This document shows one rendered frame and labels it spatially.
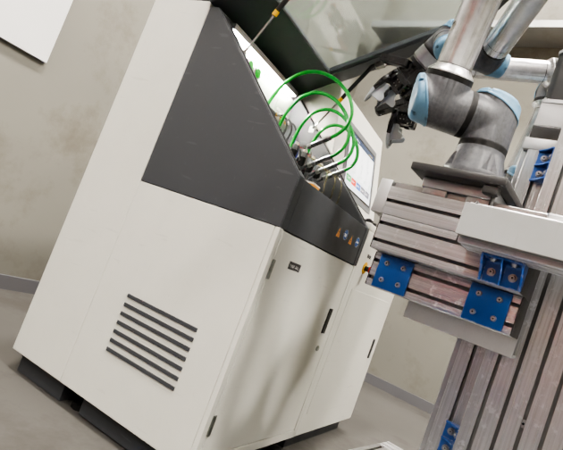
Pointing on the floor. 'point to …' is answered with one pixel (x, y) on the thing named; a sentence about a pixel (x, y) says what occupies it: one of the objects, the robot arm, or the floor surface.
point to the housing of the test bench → (107, 193)
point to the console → (378, 300)
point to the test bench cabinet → (172, 321)
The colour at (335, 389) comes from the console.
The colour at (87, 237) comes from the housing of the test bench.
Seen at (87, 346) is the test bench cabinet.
